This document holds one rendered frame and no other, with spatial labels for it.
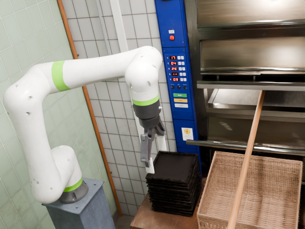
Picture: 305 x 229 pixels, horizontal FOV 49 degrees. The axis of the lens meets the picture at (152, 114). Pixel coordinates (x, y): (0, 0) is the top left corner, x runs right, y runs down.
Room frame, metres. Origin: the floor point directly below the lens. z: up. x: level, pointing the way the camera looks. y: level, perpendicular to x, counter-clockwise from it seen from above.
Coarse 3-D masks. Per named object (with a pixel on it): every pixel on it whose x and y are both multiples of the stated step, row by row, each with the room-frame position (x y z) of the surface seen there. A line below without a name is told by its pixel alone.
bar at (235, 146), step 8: (192, 144) 1.52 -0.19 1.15; (200, 144) 1.50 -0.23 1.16; (208, 144) 1.48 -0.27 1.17; (216, 144) 1.46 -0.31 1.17; (224, 144) 1.45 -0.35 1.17; (232, 144) 1.43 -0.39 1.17; (240, 144) 1.42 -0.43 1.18; (272, 152) 1.33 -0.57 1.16; (280, 152) 1.31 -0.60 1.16; (288, 152) 1.30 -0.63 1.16; (296, 152) 1.28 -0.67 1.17; (304, 152) 1.27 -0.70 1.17
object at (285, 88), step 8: (232, 80) 1.73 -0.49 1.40; (240, 80) 1.71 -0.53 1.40; (248, 80) 1.69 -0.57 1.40; (256, 80) 1.67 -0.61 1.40; (264, 80) 1.66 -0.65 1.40; (272, 80) 1.64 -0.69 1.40; (280, 80) 1.62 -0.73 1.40; (288, 80) 1.61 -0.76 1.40; (296, 80) 1.59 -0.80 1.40; (304, 80) 1.58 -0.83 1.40; (208, 88) 1.70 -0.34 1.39; (216, 88) 1.68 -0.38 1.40; (224, 88) 1.66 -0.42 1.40; (232, 88) 1.64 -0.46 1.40; (240, 88) 1.62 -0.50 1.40; (248, 88) 1.60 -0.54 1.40; (256, 88) 1.58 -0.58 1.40; (264, 88) 1.56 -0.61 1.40; (272, 88) 1.55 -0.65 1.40; (280, 88) 1.53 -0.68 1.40; (288, 88) 1.51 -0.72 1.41; (296, 88) 1.49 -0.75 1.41; (304, 88) 1.48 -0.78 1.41
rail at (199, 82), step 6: (210, 84) 1.70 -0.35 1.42; (216, 84) 1.68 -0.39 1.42; (222, 84) 1.67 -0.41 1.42; (228, 84) 1.65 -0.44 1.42; (234, 84) 1.64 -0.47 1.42; (240, 84) 1.62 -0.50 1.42; (246, 84) 1.61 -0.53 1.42; (252, 84) 1.59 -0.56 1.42; (258, 84) 1.58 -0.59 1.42; (264, 84) 1.57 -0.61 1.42; (270, 84) 1.55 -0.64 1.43; (276, 84) 1.54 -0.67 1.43; (282, 84) 1.53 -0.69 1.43; (288, 84) 1.51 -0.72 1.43; (294, 84) 1.50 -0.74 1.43; (300, 84) 1.49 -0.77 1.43
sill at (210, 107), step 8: (208, 104) 1.90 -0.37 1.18; (216, 104) 1.88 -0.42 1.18; (224, 104) 1.86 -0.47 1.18; (232, 104) 1.84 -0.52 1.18; (208, 112) 1.86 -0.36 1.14; (216, 112) 1.83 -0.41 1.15; (224, 112) 1.81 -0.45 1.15; (232, 112) 1.79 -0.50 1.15; (240, 112) 1.77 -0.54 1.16; (248, 112) 1.74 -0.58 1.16; (264, 112) 1.70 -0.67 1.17; (272, 112) 1.68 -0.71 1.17; (280, 112) 1.66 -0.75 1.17; (288, 112) 1.64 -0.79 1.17; (296, 112) 1.62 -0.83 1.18; (304, 112) 1.60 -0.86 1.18
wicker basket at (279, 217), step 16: (224, 160) 1.78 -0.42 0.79; (240, 160) 1.73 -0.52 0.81; (256, 160) 1.69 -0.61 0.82; (272, 160) 1.64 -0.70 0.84; (288, 160) 1.60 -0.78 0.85; (208, 176) 1.64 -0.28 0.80; (224, 176) 1.75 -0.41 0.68; (272, 176) 1.61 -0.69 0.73; (208, 192) 1.61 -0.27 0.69; (224, 192) 1.69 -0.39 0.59; (256, 192) 1.63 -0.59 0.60; (272, 192) 1.59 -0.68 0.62; (208, 208) 1.58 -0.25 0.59; (224, 208) 1.55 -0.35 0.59; (240, 208) 1.53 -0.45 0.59; (256, 208) 1.51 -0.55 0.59; (272, 208) 1.48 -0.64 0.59; (288, 208) 1.46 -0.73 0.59; (208, 224) 1.39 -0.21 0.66; (224, 224) 1.34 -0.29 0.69; (240, 224) 1.29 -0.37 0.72; (256, 224) 1.38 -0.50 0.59; (272, 224) 1.36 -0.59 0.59; (288, 224) 1.34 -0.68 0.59
